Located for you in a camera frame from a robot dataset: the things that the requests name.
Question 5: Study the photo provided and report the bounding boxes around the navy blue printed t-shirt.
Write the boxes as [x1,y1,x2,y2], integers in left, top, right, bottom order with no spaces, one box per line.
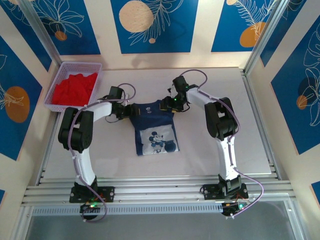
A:
[127,99,181,157]

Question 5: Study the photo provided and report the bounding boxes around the slotted grey cable duct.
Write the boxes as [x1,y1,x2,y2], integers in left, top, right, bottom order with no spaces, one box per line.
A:
[31,202,225,216]

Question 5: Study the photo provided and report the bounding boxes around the black right controller board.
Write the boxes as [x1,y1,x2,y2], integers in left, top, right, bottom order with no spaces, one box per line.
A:
[221,201,251,219]

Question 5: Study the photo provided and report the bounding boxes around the grey metal panel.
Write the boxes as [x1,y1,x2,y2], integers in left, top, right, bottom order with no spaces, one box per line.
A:
[24,199,303,240]

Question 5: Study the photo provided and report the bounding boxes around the blue floral wall panel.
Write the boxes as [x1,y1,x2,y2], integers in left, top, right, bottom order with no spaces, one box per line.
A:
[210,0,281,53]
[0,0,53,73]
[0,34,44,161]
[110,0,200,55]
[29,0,102,56]
[259,0,320,68]
[270,14,320,155]

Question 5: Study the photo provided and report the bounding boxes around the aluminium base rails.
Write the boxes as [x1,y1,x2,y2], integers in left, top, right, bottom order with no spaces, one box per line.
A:
[21,174,297,208]

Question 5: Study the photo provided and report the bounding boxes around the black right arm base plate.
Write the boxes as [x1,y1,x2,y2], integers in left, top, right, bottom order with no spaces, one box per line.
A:
[200,183,249,201]

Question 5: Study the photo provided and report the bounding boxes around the black controller board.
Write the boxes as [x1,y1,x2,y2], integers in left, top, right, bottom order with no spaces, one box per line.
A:
[221,201,251,219]
[79,201,101,222]

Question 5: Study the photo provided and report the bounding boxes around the black left controller board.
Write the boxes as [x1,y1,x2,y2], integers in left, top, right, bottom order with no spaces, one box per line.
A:
[79,201,101,222]

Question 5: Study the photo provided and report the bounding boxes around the aluminium frame post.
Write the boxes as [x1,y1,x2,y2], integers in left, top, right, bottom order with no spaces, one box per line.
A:
[17,0,63,67]
[242,0,295,76]

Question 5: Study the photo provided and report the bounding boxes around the red cloth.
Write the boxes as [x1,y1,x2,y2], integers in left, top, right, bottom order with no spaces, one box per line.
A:
[51,71,99,107]

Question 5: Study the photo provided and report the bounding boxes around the aluminium side rail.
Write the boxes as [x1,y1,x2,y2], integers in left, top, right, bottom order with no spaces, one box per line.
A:
[241,69,283,181]
[34,112,61,187]

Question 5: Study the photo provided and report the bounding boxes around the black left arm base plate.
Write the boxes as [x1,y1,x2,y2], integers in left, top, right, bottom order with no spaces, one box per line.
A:
[69,186,116,204]

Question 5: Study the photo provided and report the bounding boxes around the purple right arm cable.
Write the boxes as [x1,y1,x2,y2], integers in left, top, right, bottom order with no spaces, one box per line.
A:
[178,69,265,219]

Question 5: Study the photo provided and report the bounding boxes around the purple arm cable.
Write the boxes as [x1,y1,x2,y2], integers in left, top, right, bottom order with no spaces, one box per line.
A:
[68,82,137,224]
[178,69,265,219]

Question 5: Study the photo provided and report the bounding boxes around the lavender plastic basket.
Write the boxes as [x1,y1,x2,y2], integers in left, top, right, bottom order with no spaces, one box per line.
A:
[43,61,104,115]

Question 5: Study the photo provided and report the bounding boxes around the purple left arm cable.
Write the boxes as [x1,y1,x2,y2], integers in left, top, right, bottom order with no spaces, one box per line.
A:
[68,82,137,224]

